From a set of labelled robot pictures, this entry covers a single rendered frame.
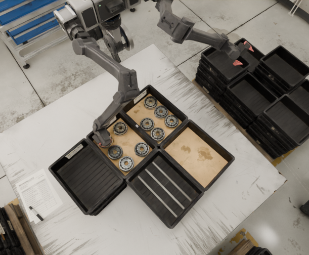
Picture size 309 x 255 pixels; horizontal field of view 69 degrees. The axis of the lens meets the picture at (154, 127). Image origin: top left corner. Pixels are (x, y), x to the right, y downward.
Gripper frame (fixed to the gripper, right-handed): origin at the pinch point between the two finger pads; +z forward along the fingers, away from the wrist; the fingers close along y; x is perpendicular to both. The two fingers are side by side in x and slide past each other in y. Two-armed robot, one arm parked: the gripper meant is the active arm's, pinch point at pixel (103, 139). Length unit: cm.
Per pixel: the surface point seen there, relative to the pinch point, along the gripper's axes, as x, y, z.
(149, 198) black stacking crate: -49.1, -3.8, 4.5
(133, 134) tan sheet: -9.3, 17.7, 6.1
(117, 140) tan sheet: -4.7, 6.9, 6.0
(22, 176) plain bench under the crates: 26, -59, 19
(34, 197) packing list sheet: 8, -61, 18
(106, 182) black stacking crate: -22.1, -17.3, 5.1
